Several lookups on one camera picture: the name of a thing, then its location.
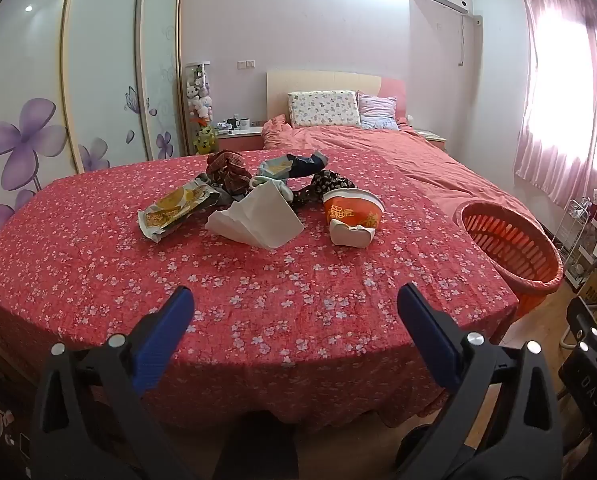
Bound orange plastic laundry basket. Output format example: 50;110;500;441
459;201;564;318

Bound white wire rack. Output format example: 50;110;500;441
553;199;593;281

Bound white tissue paper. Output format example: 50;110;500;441
206;185;304;250

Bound blue chip bag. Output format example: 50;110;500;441
256;152;329;181

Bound pink curtain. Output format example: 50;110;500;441
513;0;597;208

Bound black patterned sock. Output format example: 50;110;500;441
293;170;355;211

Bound yellow plush toy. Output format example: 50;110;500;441
194;127;217;156

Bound wardrobe with flower print doors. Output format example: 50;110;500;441
0;0;188;261

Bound red floral tablecloth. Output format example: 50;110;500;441
0;149;521;431

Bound yellow snack packet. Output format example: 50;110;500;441
138;180;215;244

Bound pink and white nightstand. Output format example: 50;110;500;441
216;126;265;153
418;129;449;153

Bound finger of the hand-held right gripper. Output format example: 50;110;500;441
568;296;597;361

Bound bed with pink duvet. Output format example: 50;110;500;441
261;115;544;241

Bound dark red plaid cloth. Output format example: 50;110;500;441
207;151;252;196

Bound white floral pillow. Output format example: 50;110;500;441
287;90;361;128

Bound light blue sock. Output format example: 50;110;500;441
251;176;295;202

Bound pink striped pillow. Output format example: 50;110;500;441
357;91;400;132

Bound cream and pink headboard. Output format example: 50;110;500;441
266;70;408;128

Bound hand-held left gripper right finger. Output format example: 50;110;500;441
397;282;564;480

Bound grey sock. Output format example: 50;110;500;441
196;172;235;207

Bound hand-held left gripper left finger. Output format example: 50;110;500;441
31;286;199;480

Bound orange instant noodle cup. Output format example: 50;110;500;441
323;189;385;250

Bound column of plush toys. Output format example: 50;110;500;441
185;61;214;128

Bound air conditioner pipe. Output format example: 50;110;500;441
457;12;481;67

